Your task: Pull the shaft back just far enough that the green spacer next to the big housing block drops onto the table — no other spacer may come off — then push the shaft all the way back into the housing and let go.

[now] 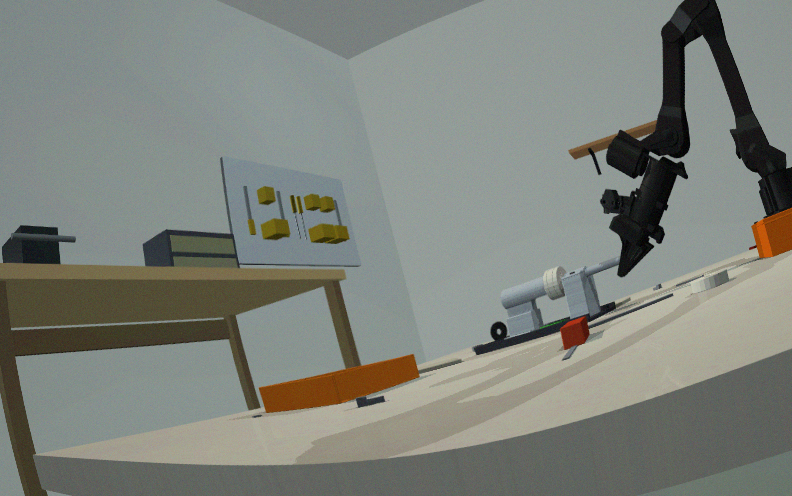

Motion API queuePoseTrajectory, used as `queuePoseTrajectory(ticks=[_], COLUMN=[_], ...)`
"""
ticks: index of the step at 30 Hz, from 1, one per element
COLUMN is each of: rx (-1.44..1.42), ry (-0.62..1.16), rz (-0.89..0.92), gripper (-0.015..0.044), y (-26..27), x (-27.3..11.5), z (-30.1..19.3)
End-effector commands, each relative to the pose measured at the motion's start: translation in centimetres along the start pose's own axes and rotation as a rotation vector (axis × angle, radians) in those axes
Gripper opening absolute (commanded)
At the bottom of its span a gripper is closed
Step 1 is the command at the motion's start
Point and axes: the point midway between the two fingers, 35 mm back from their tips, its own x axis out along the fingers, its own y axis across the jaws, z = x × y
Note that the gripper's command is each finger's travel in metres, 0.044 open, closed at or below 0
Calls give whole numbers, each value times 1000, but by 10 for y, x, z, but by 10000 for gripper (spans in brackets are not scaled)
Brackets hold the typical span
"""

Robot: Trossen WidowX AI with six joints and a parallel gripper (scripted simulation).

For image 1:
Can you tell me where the black ring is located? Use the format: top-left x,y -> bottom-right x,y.
490,321 -> 507,341

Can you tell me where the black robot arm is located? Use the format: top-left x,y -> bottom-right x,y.
600,0 -> 792,217

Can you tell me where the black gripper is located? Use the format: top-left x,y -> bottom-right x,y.
609,184 -> 669,277

